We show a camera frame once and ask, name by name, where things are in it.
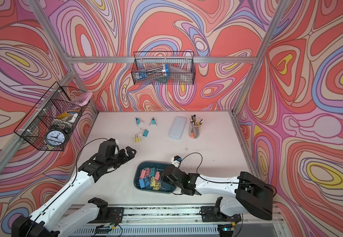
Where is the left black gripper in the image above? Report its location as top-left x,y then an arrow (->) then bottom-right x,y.
105,145 -> 136,170

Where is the pink binder clip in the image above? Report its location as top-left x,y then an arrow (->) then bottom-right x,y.
154,172 -> 161,182
139,169 -> 147,179
144,168 -> 151,177

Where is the dark teal storage tray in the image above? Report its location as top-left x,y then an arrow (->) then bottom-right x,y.
134,162 -> 176,194

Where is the blue binder clip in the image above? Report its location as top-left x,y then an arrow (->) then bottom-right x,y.
139,179 -> 145,189
143,177 -> 152,187

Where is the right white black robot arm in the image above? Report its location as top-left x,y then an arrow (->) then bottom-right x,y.
161,165 -> 274,221

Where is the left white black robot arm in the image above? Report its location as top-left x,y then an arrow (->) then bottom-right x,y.
11,138 -> 136,237

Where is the yellow white box in basket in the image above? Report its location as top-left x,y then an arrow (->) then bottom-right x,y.
56,111 -> 79,123

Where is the light blue pencil case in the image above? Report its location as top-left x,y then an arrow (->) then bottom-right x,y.
168,116 -> 187,140

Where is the clear pen cup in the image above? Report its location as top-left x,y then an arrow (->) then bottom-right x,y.
188,114 -> 204,139

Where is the black alarm clock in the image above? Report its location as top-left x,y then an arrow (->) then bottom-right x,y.
45,124 -> 70,147

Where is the pink item in basket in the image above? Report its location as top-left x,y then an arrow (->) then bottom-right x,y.
70,91 -> 93,107

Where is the clear blue-capped pen tube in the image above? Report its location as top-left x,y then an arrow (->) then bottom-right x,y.
134,64 -> 170,81

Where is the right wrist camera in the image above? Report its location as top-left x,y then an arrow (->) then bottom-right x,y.
171,156 -> 182,168

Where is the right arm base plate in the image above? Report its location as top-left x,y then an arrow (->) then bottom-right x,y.
199,206 -> 242,224

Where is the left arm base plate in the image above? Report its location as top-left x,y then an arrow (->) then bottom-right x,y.
91,207 -> 125,224

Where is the left black wire basket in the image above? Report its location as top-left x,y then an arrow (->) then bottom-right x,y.
14,82 -> 88,152

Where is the black wire basket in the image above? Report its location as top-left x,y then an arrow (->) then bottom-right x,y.
131,50 -> 196,85
14,82 -> 88,152

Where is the back black wire basket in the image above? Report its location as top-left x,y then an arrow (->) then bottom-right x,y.
131,50 -> 196,85

